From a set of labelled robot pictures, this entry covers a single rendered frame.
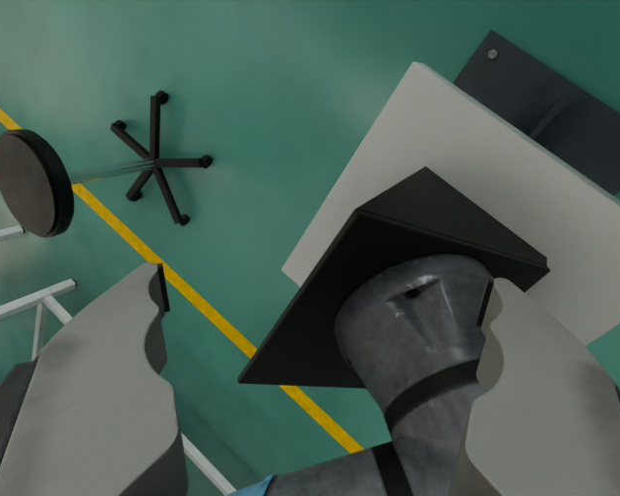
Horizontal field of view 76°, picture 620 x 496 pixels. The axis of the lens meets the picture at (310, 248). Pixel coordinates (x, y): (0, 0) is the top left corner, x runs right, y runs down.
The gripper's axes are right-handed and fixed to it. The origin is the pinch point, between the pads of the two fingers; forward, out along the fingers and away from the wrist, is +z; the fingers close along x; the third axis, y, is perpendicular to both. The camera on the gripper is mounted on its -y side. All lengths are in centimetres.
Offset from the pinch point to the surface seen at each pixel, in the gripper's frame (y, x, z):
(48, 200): 38, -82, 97
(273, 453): 176, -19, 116
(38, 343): 166, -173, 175
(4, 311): 123, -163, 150
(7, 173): 34, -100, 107
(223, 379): 144, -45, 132
